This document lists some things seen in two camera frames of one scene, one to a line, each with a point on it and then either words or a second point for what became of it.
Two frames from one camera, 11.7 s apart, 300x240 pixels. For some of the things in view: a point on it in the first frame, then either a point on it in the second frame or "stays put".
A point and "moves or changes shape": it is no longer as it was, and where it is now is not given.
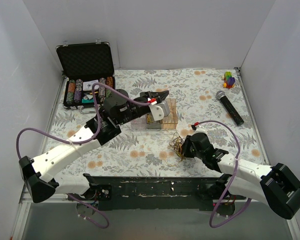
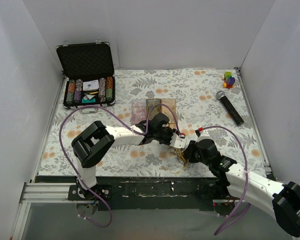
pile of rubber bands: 176,143 moves or changes shape
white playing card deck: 88,85 stays put
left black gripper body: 145,100 → 169,133
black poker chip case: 84,65 stays put
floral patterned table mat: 212,101 stays put
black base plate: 137,193 stays put
